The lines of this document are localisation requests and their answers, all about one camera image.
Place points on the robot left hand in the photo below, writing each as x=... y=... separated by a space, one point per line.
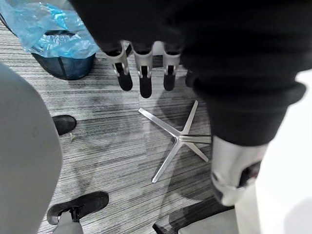
x=219 y=48

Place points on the small dark waste bin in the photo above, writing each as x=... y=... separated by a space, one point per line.
x=67 y=67

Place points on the blue plastic trash bag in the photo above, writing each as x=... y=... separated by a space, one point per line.
x=48 y=29

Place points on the silver star-shaped furniture base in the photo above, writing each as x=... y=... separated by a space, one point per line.
x=181 y=139

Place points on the robot silver leg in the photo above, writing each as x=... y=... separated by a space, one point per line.
x=24 y=156

